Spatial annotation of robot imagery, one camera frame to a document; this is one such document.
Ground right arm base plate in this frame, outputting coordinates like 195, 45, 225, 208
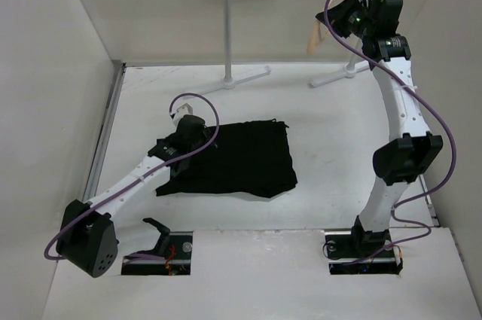
322, 230, 404, 275

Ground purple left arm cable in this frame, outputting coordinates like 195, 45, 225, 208
44, 93, 221, 261

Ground black trousers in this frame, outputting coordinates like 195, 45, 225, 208
156, 119, 297, 199

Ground white metal clothes rack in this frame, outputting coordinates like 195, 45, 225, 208
183, 0, 401, 99

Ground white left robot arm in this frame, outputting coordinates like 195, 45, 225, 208
53, 133, 215, 278

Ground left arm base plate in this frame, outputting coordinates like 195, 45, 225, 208
120, 232, 194, 276

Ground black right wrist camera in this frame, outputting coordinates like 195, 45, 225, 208
369, 0, 403, 37

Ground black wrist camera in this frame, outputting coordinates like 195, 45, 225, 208
369, 0, 403, 37
175, 114, 206, 146

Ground aluminium table edge rail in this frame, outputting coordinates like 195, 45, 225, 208
81, 60, 126, 203

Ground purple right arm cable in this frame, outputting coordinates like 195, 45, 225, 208
324, 0, 459, 245

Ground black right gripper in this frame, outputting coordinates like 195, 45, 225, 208
316, 0, 375, 41

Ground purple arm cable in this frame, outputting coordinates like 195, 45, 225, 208
44, 93, 221, 261
324, 0, 459, 245

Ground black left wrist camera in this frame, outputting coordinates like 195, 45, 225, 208
175, 114, 206, 146

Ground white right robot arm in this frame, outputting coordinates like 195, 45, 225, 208
316, 0, 443, 258

